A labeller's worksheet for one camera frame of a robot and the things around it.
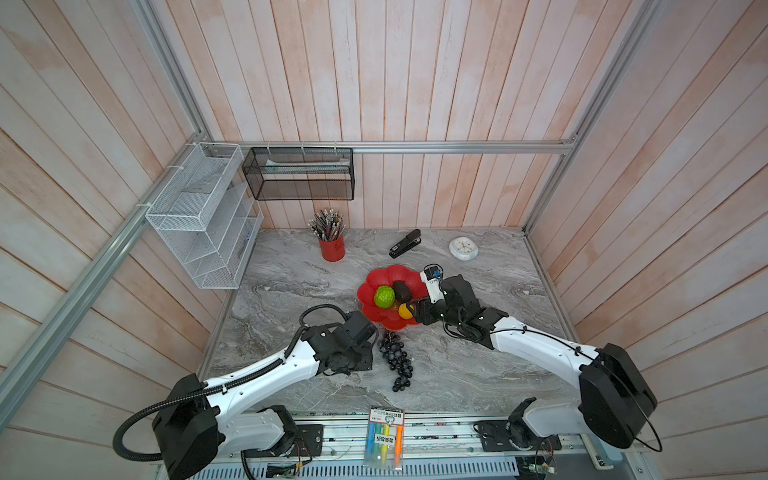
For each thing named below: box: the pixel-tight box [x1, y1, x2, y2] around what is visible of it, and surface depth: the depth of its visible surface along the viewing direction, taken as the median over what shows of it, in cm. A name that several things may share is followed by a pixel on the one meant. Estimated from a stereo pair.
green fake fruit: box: [374, 286, 395, 309], surface depth 97 cm
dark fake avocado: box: [393, 280, 412, 303], surface depth 99 cm
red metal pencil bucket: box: [319, 236, 345, 262], surface depth 110 cm
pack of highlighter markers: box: [363, 406, 405, 471], surface depth 74 cm
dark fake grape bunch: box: [377, 330, 413, 392], surface depth 84 cm
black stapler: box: [389, 229, 421, 259], surface depth 116 cm
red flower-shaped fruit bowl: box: [357, 265, 428, 331], surface depth 101 cm
